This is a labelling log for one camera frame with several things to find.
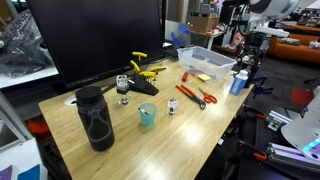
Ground blue spring clamp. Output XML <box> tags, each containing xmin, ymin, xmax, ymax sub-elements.
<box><xmin>252</xmin><ymin>75</ymin><xmax>274</xmax><ymax>99</ymax></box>

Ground white board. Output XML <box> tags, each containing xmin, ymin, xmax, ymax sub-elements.
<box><xmin>0</xmin><ymin>137</ymin><xmax>49</xmax><ymax>180</ymax></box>

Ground clear plastic bin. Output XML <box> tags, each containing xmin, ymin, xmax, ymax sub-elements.
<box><xmin>176</xmin><ymin>45</ymin><xmax>238</xmax><ymax>81</ymax></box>

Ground clear glass with black band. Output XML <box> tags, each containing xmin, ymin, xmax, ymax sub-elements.
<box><xmin>115</xmin><ymin>74</ymin><xmax>131</xmax><ymax>106</ymax></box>

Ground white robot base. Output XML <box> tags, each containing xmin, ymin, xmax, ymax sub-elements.
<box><xmin>280</xmin><ymin>85</ymin><xmax>320</xmax><ymax>164</ymax></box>

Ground orange sofa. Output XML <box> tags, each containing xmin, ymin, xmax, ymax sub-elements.
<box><xmin>267</xmin><ymin>23</ymin><xmax>320</xmax><ymax>65</ymax></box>

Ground orange-handled clamp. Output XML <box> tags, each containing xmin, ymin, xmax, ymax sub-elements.
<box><xmin>238</xmin><ymin>139</ymin><xmax>268</xmax><ymax>162</ymax></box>
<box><xmin>243</xmin><ymin>104</ymin><xmax>268</xmax><ymax>120</ymax></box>

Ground teal plastic cup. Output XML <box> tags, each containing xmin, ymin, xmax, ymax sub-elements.
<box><xmin>138</xmin><ymin>102</ymin><xmax>158</xmax><ymax>128</ymax></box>

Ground aluminium bracket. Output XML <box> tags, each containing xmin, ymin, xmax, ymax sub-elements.
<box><xmin>265</xmin><ymin>110</ymin><xmax>290</xmax><ymax>132</ymax></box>

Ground red floor object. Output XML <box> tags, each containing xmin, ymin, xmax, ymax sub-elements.
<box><xmin>290</xmin><ymin>87</ymin><xmax>315</xmax><ymax>108</ymax></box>

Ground white side table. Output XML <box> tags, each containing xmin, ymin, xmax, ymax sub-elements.
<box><xmin>189</xmin><ymin>30</ymin><xmax>226</xmax><ymax>51</ymax></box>

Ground grey plastic bag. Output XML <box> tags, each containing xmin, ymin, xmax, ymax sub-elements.
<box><xmin>0</xmin><ymin>9</ymin><xmax>52</xmax><ymax>79</ymax></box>

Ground small glass shaker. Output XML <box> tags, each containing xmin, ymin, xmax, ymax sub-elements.
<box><xmin>167</xmin><ymin>97</ymin><xmax>179</xmax><ymax>117</ymax></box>

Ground white cable grommet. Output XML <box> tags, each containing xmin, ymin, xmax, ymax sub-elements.
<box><xmin>63</xmin><ymin>95</ymin><xmax>79</xmax><ymax>107</ymax></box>

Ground aluminium rail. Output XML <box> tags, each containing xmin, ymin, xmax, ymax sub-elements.
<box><xmin>266</xmin><ymin>142</ymin><xmax>320</xmax><ymax>174</ymax></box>

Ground red-handled pliers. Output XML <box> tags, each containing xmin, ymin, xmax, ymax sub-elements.
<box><xmin>175</xmin><ymin>84</ymin><xmax>207</xmax><ymax>110</ymax></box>

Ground yellow T-handle hex key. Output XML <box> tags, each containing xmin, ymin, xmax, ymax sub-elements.
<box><xmin>139</xmin><ymin>70</ymin><xmax>158</xmax><ymax>82</ymax></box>
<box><xmin>131</xmin><ymin>51</ymin><xmax>148</xmax><ymax>73</ymax></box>
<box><xmin>150</xmin><ymin>66</ymin><xmax>167</xmax><ymax>76</ymax></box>
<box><xmin>129</xmin><ymin>59</ymin><xmax>142</xmax><ymax>75</ymax></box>

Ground black insulated flask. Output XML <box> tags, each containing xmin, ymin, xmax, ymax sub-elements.
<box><xmin>75</xmin><ymin>85</ymin><xmax>116</xmax><ymax>152</ymax></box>

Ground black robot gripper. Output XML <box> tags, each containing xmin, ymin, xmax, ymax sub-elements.
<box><xmin>241</xmin><ymin>31</ymin><xmax>268</xmax><ymax>88</ymax></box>

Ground black hex key stand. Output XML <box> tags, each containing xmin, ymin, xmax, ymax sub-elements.
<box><xmin>128</xmin><ymin>71</ymin><xmax>160</xmax><ymax>97</ymax></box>

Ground large black monitor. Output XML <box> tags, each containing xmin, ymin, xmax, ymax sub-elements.
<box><xmin>26</xmin><ymin>0</ymin><xmax>167</xmax><ymax>90</ymax></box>

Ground red-handled scissors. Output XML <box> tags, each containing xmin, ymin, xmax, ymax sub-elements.
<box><xmin>198</xmin><ymin>87</ymin><xmax>218</xmax><ymax>105</ymax></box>

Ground orange object under table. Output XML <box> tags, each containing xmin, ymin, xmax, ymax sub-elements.
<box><xmin>27</xmin><ymin>118</ymin><xmax>47</xmax><ymax>141</ymax></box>

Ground yellow sticky notes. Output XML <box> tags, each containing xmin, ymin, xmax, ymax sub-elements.
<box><xmin>196</xmin><ymin>73</ymin><xmax>213</xmax><ymax>82</ymax></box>

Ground cardboard box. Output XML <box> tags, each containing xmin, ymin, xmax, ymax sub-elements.
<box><xmin>187</xmin><ymin>14</ymin><xmax>220</xmax><ymax>33</ymax></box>

